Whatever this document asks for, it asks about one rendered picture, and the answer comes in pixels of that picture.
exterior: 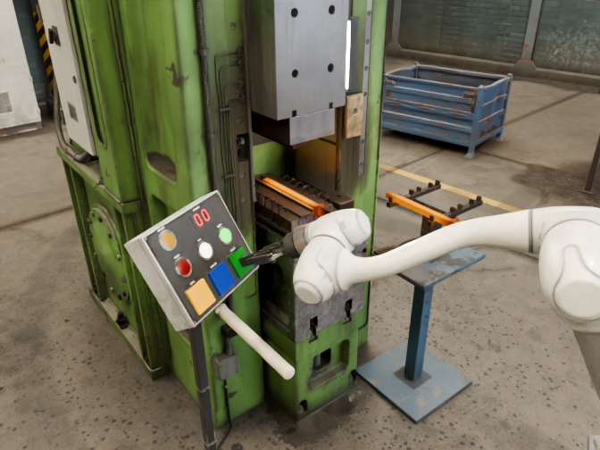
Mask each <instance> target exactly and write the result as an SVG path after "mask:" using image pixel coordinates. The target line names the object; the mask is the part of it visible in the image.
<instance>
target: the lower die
mask: <svg viewBox="0 0 600 450"><path fill-rule="evenodd" d="M261 175H262V174H261V173H260V174H257V175H254V176H255V177H258V176H261ZM262 176H264V177H265V178H269V179H272V180H274V181H276V182H278V183H279V184H281V185H283V186H285V187H287V188H289V189H291V190H293V191H295V192H297V193H298V194H300V195H302V196H305V197H307V198H308V199H310V200H312V201H314V202H315V203H317V204H325V205H327V206H328V207H330V208H332V209H333V204H331V203H329V202H327V201H326V202H324V200H323V199H321V198H319V197H318V198H316V196H315V195H313V194H310V195H309V192H307V191H305V190H304V191H302V189H301V188H300V187H296V186H295V185H293V184H291V183H290V184H288V182H287V181H285V180H282V179H281V178H280V177H278V176H276V175H274V174H272V173H266V174H263V175H262ZM254 185H255V191H258V192H259V194H260V195H265V196H266V199H268V198H270V199H271V200H272V203H276V202H277V203H279V208H280V207H281V206H285V207H286V208H287V212H285V208H282V209H280V211H279V218H278V210H279V208H278V205H277V204H275V205H273V207H272V211H273V221H274V222H275V223H276V224H278V223H279V220H280V226H281V227H282V228H284V229H286V230H288V231H289V232H293V231H295V230H296V229H297V228H298V227H301V226H304V225H306V224H308V223H310V222H314V221H316V220H318V219H319V218H320V217H318V216H317V215H316V216H315V215H313V208H312V207H310V206H308V205H306V204H303V203H301V202H300V201H298V200H296V199H295V198H293V197H291V196H289V195H287V194H285V193H283V192H281V191H279V190H277V189H276V188H275V187H272V186H270V185H268V184H266V183H264V182H263V181H261V180H259V179H257V178H254ZM257 199H258V193H255V202H254V210H255V211H257V212H258V203H257ZM271 200H268V201H267V202H266V215H267V218H268V219H270V220H271ZM264 202H265V200H264V196H261V197H260V199H259V205H260V213H261V214H262V215H263V216H264Z"/></svg>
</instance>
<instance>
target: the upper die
mask: <svg viewBox="0 0 600 450"><path fill-rule="evenodd" d="M251 117H252V130H255V131H257V132H259V133H262V134H264V135H265V136H268V137H270V138H274V139H276V140H278V141H280V142H282V143H285V144H287V145H290V146H292V145H295V144H299V143H303V142H305V141H309V140H313V139H316V138H323V137H326V136H329V135H333V134H334V132H335V108H329V109H327V110H323V111H318V112H311V113H307V114H304V115H299V116H294V115H292V117H291V118H287V119H283V120H279V121H277V120H274V119H272V118H270V117H267V116H264V115H262V114H259V113H257V112H253V111H251Z"/></svg>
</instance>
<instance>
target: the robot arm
mask: <svg viewBox="0 0 600 450"><path fill-rule="evenodd" d="M370 234H371V225H370V222H369V219H368V218H367V216H366V215H365V213H364V212H362V211H361V210H359V209H345V210H339V211H335V212H331V213H328V214H326V215H324V216H321V217H320V218H319V219H318V220H316V221H314V222H310V223H308V224H306V225H304V226H301V227H298V228H297V229H296V230H295V231H293V232H290V233H287V234H286V236H285V237H284V239H282V240H280V241H279V242H276V243H274V244H271V245H269V246H266V247H264V248H263V249H262V250H259V251H258V253H257V252H254V253H251V254H247V255H244V256H241V257H240V258H239V261H240V263H241V265H242V267H246V266H248V265H251V264H255V265H260V264H266V263H275V262H276V260H275V259H278V258H280V257H281V258H284V257H286V256H289V257H291V258H293V259H296V258H299V260H298V263H297V265H296V269H295V273H294V278H293V284H294V287H295V291H296V294H297V296H298V297H299V298H300V299H301V300H302V301H304V302H305V303H307V304H322V303H324V302H326V301H327V300H329V299H330V298H331V296H333V295H335V294H337V293H339V292H341V291H347V290H348V289H349V288H350V287H351V286H352V285H353V284H355V283H361V282H367V281H373V280H377V279H384V278H386V277H389V276H392V275H395V274H397V273H399V272H402V271H406V270H408V269H411V268H412V267H415V266H417V265H420V264H422V263H425V262H428V261H430V260H433V259H435V258H438V257H439V256H442V255H444V254H448V253H451V252H453V251H455V250H458V249H462V248H465V247H470V246H492V247H498V248H503V249H509V250H514V251H519V252H523V253H528V254H539V263H538V268H539V277H540V283H541V287H542V291H543V294H544V296H545V298H546V301H547V302H548V303H549V304H550V306H551V307H552V308H553V309H554V311H555V312H556V314H557V315H558V317H559V319H560V320H561V321H562V322H563V323H564V324H565V325H567V326H568V327H570V328H571V329H572V330H573V333H574V336H575V338H576V340H577V343H578V345H579V350H580V352H581V354H582V356H583V359H584V362H585V364H586V366H587V370H588V373H589V376H590V378H591V380H592V383H593V385H594V388H595V390H596V394H597V396H598V399H599V402H600V208H595V207H587V206H552V207H546V208H538V209H529V210H524V211H519V212H511V213H506V214H500V215H495V216H488V217H482V218H477V219H472V220H467V221H461V222H457V223H455V224H452V225H449V226H446V227H444V228H442V229H438V230H436V231H434V232H432V233H429V234H428V235H426V236H424V237H420V238H418V239H416V240H414V241H412V242H410V243H408V244H406V245H403V246H400V247H398V248H396V249H394V250H392V251H390V252H387V253H385V254H381V255H378V256H374V257H365V258H364V257H357V256H354V255H353V254H351V252H352V251H353V250H354V247H355V246H358V245H360V244H361V243H362V242H363V241H364V240H366V239H367V238H368V236H369V235H370Z"/></svg>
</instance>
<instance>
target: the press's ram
mask: <svg viewBox="0 0 600 450"><path fill-rule="evenodd" d="M348 7H349V0H246V31H247V48H248V65H249V82H250V100H251V111H253V112H256V113H259V114H262V115H264V116H267V117H270V118H272V119H274V120H277V121H279V120H283V119H287V118H291V117H292V115H294V116H299V115H304V114H307V113H315V112H318V111H323V110H327V109H329V108H335V107H339V106H343V105H346V59H347V33H348Z"/></svg>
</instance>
